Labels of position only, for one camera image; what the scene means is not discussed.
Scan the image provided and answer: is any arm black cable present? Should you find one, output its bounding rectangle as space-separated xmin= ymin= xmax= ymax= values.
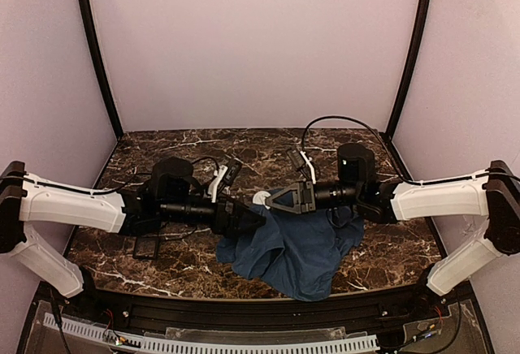
xmin=301 ymin=116 xmax=488 ymax=187
xmin=0 ymin=157 xmax=220 ymax=241

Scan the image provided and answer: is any left black frame post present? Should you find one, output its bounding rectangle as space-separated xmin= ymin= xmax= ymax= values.
xmin=78 ymin=0 xmax=124 ymax=140

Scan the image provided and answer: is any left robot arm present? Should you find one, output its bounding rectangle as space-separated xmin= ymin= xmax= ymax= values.
xmin=1 ymin=157 xmax=266 ymax=299

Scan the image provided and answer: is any blue garment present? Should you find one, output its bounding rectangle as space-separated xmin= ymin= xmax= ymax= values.
xmin=216 ymin=206 xmax=365 ymax=302

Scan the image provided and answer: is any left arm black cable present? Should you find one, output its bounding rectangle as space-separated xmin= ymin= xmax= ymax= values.
xmin=0 ymin=157 xmax=220 ymax=241

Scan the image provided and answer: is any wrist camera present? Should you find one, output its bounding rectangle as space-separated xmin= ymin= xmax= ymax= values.
xmin=286 ymin=149 xmax=317 ymax=184
xmin=207 ymin=158 xmax=242 ymax=203

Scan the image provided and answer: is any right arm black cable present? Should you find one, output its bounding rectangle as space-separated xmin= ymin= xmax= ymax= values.
xmin=301 ymin=116 xmax=488 ymax=187

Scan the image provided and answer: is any right black frame post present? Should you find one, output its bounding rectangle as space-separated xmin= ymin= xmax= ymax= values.
xmin=385 ymin=0 xmax=431 ymax=141

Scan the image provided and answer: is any white slotted cable duct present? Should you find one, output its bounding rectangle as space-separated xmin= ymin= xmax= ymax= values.
xmin=39 ymin=313 xmax=380 ymax=354

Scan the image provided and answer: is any black square box lower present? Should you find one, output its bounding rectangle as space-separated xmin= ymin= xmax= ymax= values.
xmin=132 ymin=236 xmax=160 ymax=260

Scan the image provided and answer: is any black front rail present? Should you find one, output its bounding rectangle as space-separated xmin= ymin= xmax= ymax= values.
xmin=61 ymin=285 xmax=449 ymax=333

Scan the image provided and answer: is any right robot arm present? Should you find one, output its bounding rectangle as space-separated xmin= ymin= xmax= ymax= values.
xmin=264 ymin=144 xmax=519 ymax=296

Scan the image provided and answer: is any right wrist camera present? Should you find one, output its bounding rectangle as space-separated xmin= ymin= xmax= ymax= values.
xmin=286 ymin=149 xmax=317 ymax=184

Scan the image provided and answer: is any black frame post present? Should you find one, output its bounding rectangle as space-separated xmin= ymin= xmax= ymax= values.
xmin=385 ymin=0 xmax=431 ymax=141
xmin=78 ymin=0 xmax=124 ymax=140

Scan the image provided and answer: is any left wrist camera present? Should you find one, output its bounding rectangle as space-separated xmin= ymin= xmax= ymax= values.
xmin=207 ymin=158 xmax=242 ymax=203

